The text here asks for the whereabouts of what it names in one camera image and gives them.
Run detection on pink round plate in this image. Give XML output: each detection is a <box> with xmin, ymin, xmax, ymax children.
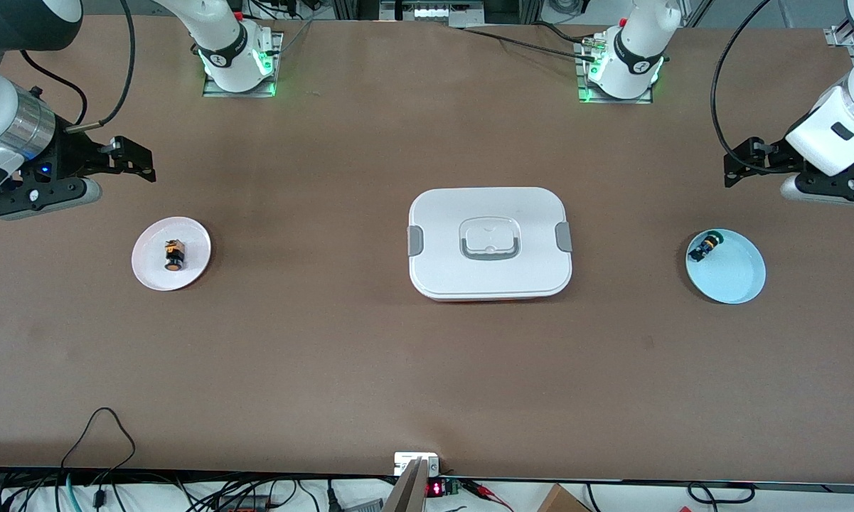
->
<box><xmin>132</xmin><ymin>216</ymin><xmax>212</xmax><ymax>292</ymax></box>

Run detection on black cable to arm base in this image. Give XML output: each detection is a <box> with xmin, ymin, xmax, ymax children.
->
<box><xmin>455</xmin><ymin>26</ymin><xmax>598</xmax><ymax>63</ymax></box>

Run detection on brown cardboard box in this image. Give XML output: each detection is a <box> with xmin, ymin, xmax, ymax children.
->
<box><xmin>537</xmin><ymin>484</ymin><xmax>592</xmax><ymax>512</ymax></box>

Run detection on grey aluminium bar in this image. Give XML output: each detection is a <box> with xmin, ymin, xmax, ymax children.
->
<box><xmin>383</xmin><ymin>458</ymin><xmax>429</xmax><ymax>512</ymax></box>

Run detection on white lidded box, grey clips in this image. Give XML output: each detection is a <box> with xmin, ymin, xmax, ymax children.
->
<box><xmin>407</xmin><ymin>187</ymin><xmax>574</xmax><ymax>302</ymax></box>

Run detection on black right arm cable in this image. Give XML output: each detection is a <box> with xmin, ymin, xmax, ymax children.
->
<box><xmin>20</xmin><ymin>50</ymin><xmax>88</xmax><ymax>127</ymax></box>
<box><xmin>64</xmin><ymin>0</ymin><xmax>137</xmax><ymax>136</ymax></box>

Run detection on coiled black cable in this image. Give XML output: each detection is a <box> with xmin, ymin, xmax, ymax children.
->
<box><xmin>685</xmin><ymin>481</ymin><xmax>756</xmax><ymax>507</ymax></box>

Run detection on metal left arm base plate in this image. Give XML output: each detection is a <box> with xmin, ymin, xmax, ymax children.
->
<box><xmin>576</xmin><ymin>39</ymin><xmax>653</xmax><ymax>105</ymax></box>

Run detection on red test leads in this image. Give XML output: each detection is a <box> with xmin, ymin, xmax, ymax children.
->
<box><xmin>462</xmin><ymin>479</ymin><xmax>514</xmax><ymax>512</ymax></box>

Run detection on light blue round plate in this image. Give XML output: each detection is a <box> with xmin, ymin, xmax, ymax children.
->
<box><xmin>685</xmin><ymin>228</ymin><xmax>767</xmax><ymax>305</ymax></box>

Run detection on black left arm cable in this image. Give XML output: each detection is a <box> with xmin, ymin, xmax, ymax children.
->
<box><xmin>710</xmin><ymin>0</ymin><xmax>804</xmax><ymax>175</ymax></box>

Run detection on grey power strip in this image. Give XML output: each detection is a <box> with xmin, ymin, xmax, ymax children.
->
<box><xmin>380</xmin><ymin>0</ymin><xmax>486</xmax><ymax>23</ymax></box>

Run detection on thin grey cable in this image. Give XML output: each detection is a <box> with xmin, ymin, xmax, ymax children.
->
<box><xmin>277</xmin><ymin>18</ymin><xmax>315</xmax><ymax>56</ymax></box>

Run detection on thin black looped cable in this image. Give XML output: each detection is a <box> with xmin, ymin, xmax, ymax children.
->
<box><xmin>60</xmin><ymin>407</ymin><xmax>137</xmax><ymax>491</ymax></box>

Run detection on blue yellow green switch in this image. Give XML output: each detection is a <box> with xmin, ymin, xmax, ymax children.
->
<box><xmin>688</xmin><ymin>230</ymin><xmax>725</xmax><ymax>264</ymax></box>

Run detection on small white device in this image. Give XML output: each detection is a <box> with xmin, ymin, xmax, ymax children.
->
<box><xmin>394</xmin><ymin>452</ymin><xmax>441</xmax><ymax>477</ymax></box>

